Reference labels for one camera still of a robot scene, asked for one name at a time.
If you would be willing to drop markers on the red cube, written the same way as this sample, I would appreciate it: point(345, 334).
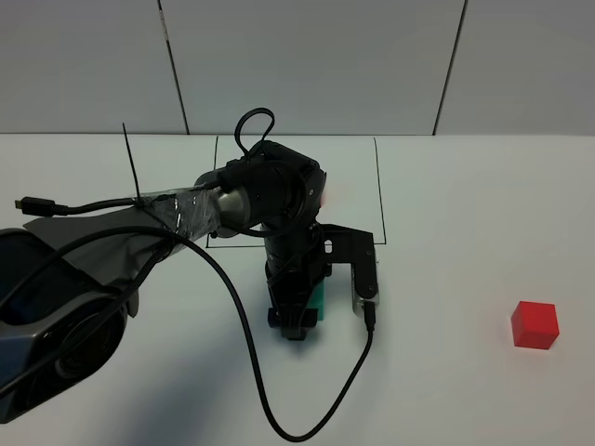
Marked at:
point(534, 325)

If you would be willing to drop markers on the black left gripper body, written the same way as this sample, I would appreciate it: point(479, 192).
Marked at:
point(294, 266)

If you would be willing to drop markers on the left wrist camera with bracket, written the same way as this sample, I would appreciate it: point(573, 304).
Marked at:
point(355, 248)

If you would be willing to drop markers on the green cube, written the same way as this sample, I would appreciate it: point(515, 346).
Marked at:
point(316, 302)

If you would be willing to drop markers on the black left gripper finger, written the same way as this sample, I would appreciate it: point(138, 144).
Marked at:
point(273, 318)
point(296, 322)

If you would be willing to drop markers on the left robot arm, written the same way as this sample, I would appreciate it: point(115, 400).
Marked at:
point(70, 277)

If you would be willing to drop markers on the black cable tie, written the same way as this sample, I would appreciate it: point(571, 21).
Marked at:
point(132, 166)

